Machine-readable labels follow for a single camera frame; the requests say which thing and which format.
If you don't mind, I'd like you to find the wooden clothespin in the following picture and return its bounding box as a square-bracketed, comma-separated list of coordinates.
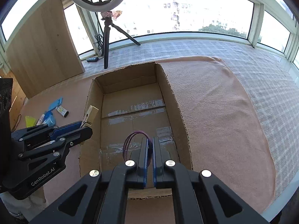
[79, 105, 100, 129]

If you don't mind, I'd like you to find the light wooden board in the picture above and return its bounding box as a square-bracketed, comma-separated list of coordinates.
[5, 0, 86, 98]

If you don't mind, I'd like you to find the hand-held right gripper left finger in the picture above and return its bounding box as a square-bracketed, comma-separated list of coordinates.
[29, 137, 153, 224]

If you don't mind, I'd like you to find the pink blanket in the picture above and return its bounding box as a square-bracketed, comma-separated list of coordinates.
[9, 56, 277, 224]

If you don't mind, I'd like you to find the yellow shuttlecock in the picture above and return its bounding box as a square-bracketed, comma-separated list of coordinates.
[25, 115, 38, 128]

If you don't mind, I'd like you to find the patterned white lighter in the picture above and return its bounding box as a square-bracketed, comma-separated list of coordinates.
[56, 106, 69, 118]

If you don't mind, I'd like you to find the checked white cloth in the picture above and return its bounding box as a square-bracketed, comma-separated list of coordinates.
[81, 38, 299, 206]

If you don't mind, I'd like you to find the black tripod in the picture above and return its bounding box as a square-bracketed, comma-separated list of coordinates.
[100, 10, 141, 70]

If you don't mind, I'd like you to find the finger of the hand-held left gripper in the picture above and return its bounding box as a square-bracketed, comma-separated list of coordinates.
[18, 127, 93, 162]
[11, 121, 87, 145]

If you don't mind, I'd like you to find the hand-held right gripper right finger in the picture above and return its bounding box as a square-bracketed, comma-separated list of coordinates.
[152, 136, 269, 224]

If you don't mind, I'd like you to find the cardboard box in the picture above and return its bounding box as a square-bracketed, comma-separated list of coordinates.
[79, 61, 194, 200]

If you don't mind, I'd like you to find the wooden slat panel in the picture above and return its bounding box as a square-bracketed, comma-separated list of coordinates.
[0, 69, 30, 131]

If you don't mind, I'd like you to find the purple hair tie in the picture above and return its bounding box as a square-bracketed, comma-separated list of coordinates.
[123, 131, 153, 166]

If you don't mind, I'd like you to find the blue phone stand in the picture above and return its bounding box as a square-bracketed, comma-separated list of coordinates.
[48, 97, 64, 111]

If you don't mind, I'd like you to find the black ring light cable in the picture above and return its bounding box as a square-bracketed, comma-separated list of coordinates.
[93, 12, 105, 60]

